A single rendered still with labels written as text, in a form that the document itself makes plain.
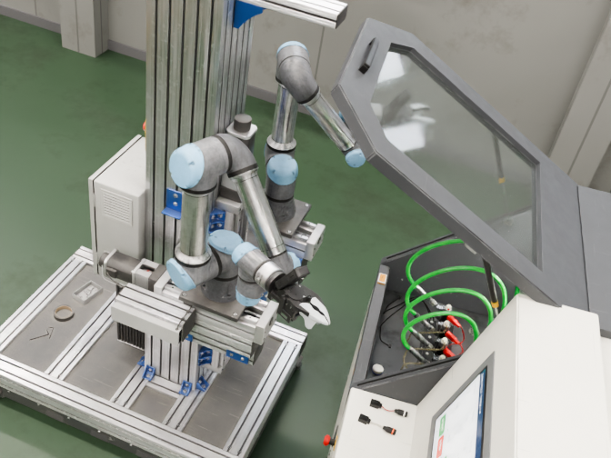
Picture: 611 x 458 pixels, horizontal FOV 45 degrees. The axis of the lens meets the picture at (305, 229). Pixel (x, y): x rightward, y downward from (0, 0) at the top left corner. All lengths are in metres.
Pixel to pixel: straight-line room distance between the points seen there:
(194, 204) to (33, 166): 2.81
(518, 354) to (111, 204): 1.53
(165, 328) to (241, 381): 0.88
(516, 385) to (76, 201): 3.29
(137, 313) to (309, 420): 1.24
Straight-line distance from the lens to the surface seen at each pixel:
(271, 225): 2.20
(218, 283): 2.50
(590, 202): 2.66
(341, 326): 3.97
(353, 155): 2.76
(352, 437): 2.34
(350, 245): 4.46
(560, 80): 5.09
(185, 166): 2.09
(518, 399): 1.83
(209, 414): 3.27
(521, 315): 2.02
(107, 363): 3.44
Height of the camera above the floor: 2.87
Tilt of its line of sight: 40 degrees down
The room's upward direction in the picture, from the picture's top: 11 degrees clockwise
